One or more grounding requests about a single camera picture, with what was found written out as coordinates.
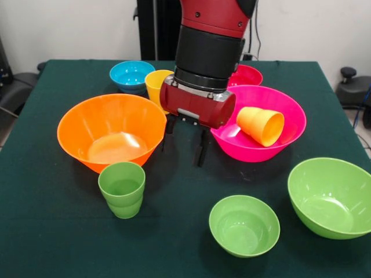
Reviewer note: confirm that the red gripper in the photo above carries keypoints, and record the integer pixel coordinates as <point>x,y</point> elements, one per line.
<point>197,104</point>

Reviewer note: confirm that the ridged yellow cup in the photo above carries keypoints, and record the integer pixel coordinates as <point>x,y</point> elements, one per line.
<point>255,124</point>

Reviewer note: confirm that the ridged green cup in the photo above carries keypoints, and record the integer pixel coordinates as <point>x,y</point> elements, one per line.
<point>121,202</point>

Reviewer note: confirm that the large orange bowl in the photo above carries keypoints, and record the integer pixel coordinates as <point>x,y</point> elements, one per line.
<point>87,121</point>

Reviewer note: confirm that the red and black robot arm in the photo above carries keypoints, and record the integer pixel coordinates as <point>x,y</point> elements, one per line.
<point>208,49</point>

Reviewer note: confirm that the smooth yellow cup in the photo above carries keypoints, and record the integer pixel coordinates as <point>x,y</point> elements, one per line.
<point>153,87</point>

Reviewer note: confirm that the small light blue bowl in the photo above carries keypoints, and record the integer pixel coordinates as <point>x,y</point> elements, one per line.
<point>127,72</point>

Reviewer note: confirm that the small red bowl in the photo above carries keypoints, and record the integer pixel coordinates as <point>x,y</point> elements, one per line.
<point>249,76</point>

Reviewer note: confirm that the black plug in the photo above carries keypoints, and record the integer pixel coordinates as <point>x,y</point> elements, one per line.
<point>247,56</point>

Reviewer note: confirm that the large pink bowl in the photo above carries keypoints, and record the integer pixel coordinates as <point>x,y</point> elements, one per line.
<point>290,116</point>

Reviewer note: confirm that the small green bowl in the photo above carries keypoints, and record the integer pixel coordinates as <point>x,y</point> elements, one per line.
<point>243,231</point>

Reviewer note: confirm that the large green bowl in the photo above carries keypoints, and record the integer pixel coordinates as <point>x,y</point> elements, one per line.
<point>327,202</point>

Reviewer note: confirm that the dark green tablecloth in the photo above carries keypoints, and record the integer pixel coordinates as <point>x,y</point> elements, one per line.
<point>43,231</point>

